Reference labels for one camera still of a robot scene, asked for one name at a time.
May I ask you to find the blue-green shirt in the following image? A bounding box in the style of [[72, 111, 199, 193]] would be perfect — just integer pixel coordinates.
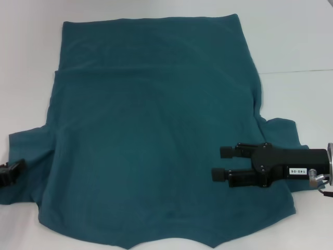
[[0, 13, 310, 250]]

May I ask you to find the right arm cable with plug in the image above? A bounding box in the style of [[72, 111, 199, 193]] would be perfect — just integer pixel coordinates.
[[308, 168, 333, 198]]

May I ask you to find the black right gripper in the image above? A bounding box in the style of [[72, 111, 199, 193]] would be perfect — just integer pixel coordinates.
[[212, 142, 330, 182]]

